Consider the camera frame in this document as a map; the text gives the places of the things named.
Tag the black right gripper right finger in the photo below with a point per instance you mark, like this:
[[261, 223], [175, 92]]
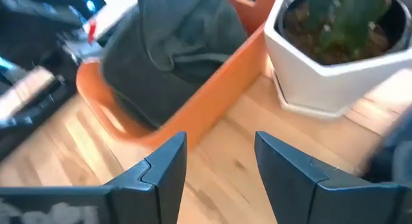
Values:
[[305, 198]]

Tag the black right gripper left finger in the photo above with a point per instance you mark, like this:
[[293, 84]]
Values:
[[145, 198]]

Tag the navy blue cap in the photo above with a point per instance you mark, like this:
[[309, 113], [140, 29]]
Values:
[[396, 153]]

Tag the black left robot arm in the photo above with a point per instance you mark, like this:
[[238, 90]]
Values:
[[32, 18]]

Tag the orange plastic basket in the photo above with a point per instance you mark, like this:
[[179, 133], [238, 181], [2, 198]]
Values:
[[209, 105]]

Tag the white hexagonal plant pot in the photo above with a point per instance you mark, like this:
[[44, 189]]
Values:
[[322, 85]]

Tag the green cactus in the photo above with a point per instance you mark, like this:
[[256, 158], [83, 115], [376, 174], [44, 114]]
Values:
[[347, 18]]

